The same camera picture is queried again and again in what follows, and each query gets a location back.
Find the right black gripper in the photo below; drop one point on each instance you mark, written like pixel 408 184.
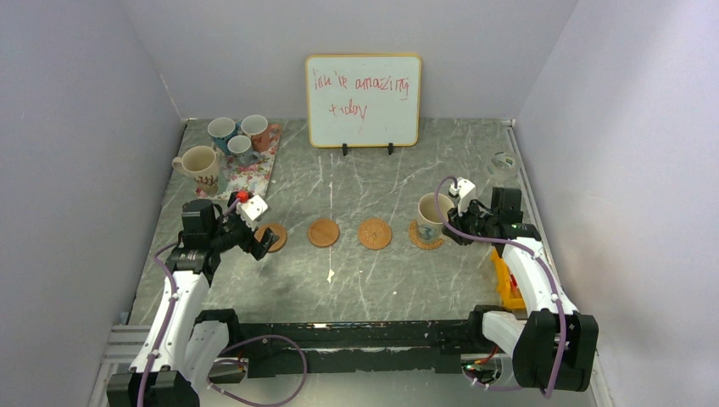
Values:
pixel 458 222

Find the cream seahorse mug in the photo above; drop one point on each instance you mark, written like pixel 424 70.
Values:
pixel 428 221

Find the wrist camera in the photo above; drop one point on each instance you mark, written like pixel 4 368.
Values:
pixel 462 191
pixel 251 208

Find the light wooden coaster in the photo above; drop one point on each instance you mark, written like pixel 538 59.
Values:
pixel 279 232
pixel 323 232

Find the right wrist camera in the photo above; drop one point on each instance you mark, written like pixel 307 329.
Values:
pixel 462 191

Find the black whiteboard stand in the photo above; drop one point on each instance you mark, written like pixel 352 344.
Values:
pixel 389 148

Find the yellow orange object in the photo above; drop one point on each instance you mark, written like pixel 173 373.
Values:
pixel 507 288

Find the orange floral mug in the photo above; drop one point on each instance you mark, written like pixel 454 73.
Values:
pixel 261 132

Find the clear tape roll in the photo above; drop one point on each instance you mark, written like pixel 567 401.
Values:
pixel 502 166

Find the woven rattan coaster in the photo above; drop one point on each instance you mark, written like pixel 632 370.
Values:
pixel 415 238
pixel 374 233

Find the teal blue mug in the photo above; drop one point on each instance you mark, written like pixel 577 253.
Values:
pixel 221 131

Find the small light blue mug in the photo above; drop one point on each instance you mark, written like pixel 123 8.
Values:
pixel 241 149

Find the cream coral pattern mug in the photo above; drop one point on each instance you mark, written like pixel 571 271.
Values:
pixel 202 165

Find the yellow framed whiteboard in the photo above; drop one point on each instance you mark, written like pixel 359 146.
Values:
pixel 363 100

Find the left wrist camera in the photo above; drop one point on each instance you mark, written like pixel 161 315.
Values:
pixel 251 208

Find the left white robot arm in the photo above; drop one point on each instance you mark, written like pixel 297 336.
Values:
pixel 184 339

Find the floral serving tray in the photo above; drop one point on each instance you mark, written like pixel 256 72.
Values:
pixel 254 178

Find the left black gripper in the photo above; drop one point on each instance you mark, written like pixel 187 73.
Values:
pixel 250 244

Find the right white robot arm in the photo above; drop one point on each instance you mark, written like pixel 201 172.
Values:
pixel 554 347

